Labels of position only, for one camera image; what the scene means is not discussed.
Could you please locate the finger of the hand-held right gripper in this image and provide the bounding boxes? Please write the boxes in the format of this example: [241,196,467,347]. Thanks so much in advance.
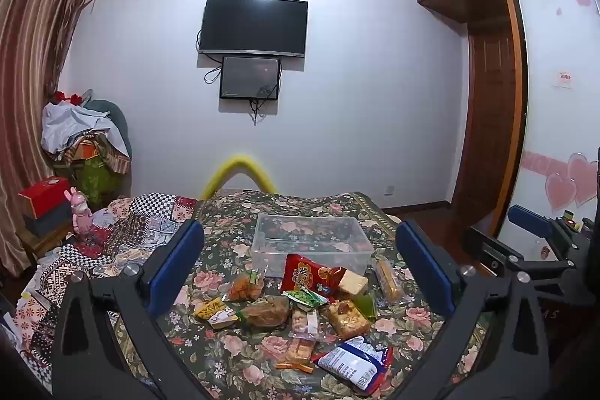
[507,204,579,262]
[463,226,597,308]

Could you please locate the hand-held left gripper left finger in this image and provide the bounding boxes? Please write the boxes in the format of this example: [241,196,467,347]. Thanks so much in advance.
[51,218,221,400]

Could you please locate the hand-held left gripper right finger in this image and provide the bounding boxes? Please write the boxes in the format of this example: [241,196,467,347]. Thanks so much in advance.
[395,219,563,400]

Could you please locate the small yellow snack packet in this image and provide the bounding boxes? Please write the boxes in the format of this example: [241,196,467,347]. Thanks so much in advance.
[193,297,236,330]

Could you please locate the clear bag of orange snacks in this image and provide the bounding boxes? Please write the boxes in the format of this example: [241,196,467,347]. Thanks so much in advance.
[221,270,267,302]

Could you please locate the nut brittle packet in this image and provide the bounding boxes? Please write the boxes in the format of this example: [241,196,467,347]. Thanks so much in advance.
[325,300,372,341]

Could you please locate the brown bread bag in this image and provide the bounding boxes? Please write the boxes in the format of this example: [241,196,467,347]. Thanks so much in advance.
[235,295,292,328]

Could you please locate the red chips bag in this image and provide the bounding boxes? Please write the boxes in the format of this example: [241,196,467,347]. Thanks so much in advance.
[280,254,348,295]

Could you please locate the clear plastic storage box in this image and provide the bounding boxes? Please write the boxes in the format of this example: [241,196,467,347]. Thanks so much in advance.
[250,213,375,279]

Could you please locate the green pea packet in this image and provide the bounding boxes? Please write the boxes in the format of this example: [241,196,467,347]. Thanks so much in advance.
[282,288,329,311]

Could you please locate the blue and white snack bag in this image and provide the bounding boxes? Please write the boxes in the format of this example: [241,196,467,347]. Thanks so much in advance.
[312,336,395,397]

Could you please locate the clear wafer packet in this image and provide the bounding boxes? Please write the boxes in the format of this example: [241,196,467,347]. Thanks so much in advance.
[374,259,405,302]

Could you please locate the pink heart sticker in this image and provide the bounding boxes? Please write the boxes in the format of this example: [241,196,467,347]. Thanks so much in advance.
[566,151,600,208]
[545,172,578,214]

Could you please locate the patchwork quilt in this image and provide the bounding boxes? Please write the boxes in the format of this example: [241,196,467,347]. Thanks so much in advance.
[13,191,198,382]

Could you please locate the plain green packet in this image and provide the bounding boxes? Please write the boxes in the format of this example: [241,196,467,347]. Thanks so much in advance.
[352,291,378,322]

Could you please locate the pale yellow cake packet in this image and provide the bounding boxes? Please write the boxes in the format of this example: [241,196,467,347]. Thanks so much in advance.
[335,271,370,298]

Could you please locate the white sliding wardrobe door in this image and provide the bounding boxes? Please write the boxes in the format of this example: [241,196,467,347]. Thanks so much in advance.
[496,0,600,252]

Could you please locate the wooden door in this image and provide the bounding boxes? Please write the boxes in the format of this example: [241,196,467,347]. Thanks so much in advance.
[451,21,527,238]

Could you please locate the floral bedspread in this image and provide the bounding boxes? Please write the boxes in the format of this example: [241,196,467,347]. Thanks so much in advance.
[111,188,498,400]

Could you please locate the pink rabbit toy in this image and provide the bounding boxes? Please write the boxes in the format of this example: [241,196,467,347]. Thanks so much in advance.
[64,187,95,238]

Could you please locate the yellow foam hoop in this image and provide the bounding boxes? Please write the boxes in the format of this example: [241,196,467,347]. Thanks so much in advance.
[199,153,278,201]

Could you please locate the green bag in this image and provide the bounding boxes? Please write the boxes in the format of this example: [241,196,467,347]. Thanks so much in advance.
[76,156,119,200]

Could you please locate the clear cookie packet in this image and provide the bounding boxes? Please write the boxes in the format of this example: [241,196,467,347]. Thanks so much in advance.
[289,305,323,341]

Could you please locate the grey box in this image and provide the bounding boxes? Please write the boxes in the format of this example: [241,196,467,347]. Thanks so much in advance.
[22,199,77,238]

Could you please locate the wooden stool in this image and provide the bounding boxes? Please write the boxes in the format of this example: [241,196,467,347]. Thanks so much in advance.
[15,223,78,272]

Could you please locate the clear cracker packet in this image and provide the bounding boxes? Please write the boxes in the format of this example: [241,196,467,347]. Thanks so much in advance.
[284,336,316,364]

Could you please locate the red box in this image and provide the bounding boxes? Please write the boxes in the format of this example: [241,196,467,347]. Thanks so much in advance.
[18,176,71,219]

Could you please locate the pile of clothes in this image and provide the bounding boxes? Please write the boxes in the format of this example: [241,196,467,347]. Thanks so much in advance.
[40,99,133,175]

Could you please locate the red artificial flowers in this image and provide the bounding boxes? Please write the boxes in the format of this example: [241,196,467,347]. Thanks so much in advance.
[51,89,84,106]

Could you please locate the brown striped curtain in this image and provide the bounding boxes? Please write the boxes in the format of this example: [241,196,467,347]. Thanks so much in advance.
[0,0,108,291]

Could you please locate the black hanging cable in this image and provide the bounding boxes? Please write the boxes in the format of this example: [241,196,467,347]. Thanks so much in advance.
[249,98,267,125]

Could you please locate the black looped cable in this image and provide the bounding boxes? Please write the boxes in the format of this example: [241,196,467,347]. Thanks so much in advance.
[203,61,224,85]

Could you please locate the small black wall monitor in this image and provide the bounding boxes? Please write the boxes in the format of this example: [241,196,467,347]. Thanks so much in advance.
[219,56,282,101]

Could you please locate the black wall television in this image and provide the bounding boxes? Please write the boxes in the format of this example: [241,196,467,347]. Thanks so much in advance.
[197,0,309,59]

